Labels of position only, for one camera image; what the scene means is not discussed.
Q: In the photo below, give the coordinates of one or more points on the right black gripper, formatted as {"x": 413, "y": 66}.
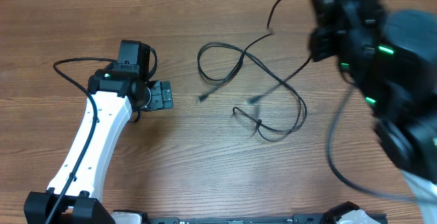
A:
{"x": 330, "y": 18}

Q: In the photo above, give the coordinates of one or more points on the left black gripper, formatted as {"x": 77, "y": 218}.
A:
{"x": 161, "y": 97}

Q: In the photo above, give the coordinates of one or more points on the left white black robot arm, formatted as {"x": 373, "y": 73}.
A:
{"x": 114, "y": 94}

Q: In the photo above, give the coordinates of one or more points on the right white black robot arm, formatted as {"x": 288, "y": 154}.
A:
{"x": 390, "y": 57}

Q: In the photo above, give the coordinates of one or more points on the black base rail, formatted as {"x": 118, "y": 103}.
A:
{"x": 346, "y": 212}

